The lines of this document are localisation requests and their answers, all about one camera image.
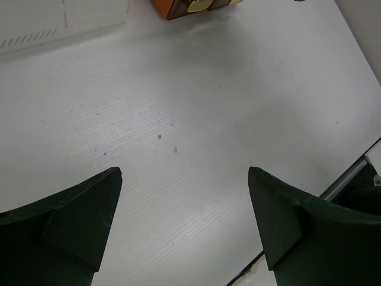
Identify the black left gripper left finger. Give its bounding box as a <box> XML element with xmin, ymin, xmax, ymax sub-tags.
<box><xmin>1</xmin><ymin>167</ymin><xmax>122</xmax><ymax>285</ymax></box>

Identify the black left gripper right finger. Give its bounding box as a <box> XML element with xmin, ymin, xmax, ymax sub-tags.
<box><xmin>248</xmin><ymin>167</ymin><xmax>380</xmax><ymax>285</ymax></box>

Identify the white plastic file organizer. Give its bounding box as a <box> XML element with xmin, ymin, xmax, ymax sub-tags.
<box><xmin>0</xmin><ymin>0</ymin><xmax>130</xmax><ymax>54</ymax></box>

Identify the teal orange drawer box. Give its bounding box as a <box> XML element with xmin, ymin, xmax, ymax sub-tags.
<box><xmin>151</xmin><ymin>0</ymin><xmax>242</xmax><ymax>20</ymax></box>

